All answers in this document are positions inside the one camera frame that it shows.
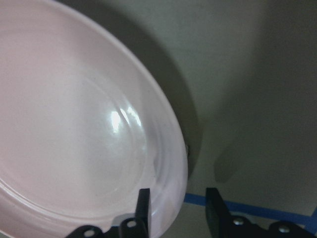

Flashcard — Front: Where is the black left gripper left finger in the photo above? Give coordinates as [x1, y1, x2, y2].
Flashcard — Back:
[119, 188, 151, 238]

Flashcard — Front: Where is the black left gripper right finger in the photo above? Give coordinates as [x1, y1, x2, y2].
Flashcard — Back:
[205, 188, 315, 238]

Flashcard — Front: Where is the pink plate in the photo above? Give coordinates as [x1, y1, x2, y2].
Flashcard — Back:
[0, 0, 188, 238]

